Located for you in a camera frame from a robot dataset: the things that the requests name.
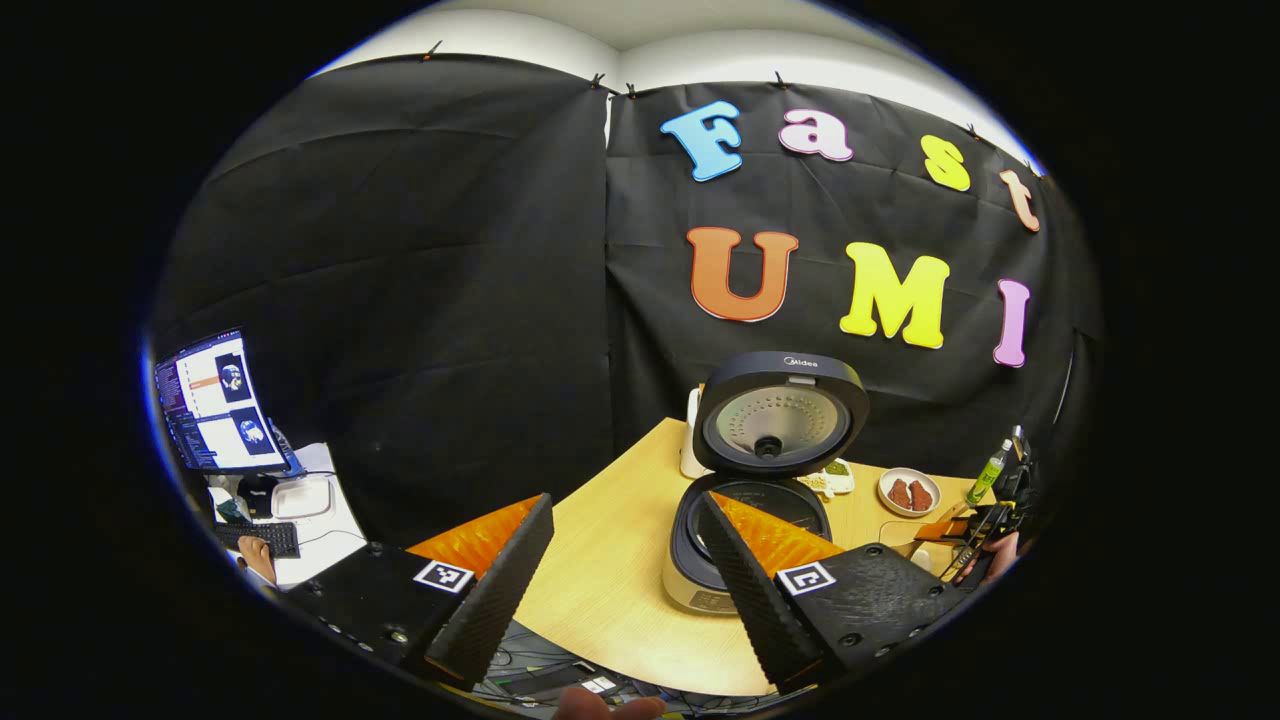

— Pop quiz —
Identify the clear rice container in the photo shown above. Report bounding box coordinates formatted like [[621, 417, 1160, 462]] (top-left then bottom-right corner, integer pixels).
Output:
[[878, 518, 963, 579]]

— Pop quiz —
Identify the small white box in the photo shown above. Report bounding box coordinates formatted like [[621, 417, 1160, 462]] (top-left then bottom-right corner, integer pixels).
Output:
[[272, 478, 333, 519]]

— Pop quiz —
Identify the white toaster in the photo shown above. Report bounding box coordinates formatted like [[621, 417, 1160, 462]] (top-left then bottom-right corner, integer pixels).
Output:
[[680, 385, 713, 479]]

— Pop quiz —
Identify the white desk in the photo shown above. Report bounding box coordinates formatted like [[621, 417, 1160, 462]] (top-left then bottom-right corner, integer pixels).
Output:
[[205, 440, 366, 591]]

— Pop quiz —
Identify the black backdrop cloth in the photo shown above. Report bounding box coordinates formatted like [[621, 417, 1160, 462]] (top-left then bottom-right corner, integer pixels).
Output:
[[150, 55, 1106, 551]]

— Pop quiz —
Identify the black keyboard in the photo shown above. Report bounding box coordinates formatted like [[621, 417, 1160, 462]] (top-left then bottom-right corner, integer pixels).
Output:
[[212, 522, 301, 559]]

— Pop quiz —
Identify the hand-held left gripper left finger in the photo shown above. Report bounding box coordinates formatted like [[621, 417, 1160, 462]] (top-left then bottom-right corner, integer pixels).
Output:
[[285, 492, 556, 691]]

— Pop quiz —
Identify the white round plate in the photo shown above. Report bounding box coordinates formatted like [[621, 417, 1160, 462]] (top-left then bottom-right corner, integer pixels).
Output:
[[878, 467, 942, 518]]

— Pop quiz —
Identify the white divided bean dish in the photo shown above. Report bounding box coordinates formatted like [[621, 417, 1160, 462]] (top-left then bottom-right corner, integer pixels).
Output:
[[797, 458, 856, 498]]

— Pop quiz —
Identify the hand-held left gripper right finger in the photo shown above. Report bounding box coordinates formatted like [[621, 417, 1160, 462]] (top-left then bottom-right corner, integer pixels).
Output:
[[700, 490, 971, 693]]

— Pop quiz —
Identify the green drink bottle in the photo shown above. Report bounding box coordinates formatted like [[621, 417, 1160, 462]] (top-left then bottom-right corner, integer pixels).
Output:
[[965, 438, 1013, 506]]

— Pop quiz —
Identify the dark grey rice cooker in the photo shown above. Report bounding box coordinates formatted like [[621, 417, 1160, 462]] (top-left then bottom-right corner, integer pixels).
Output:
[[662, 350, 871, 616]]

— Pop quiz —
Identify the black power strip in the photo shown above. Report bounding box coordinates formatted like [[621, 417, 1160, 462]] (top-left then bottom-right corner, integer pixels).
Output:
[[497, 663, 621, 701]]

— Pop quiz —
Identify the computer monitor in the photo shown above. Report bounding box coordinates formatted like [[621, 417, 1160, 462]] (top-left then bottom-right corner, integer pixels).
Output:
[[155, 328, 301, 476]]

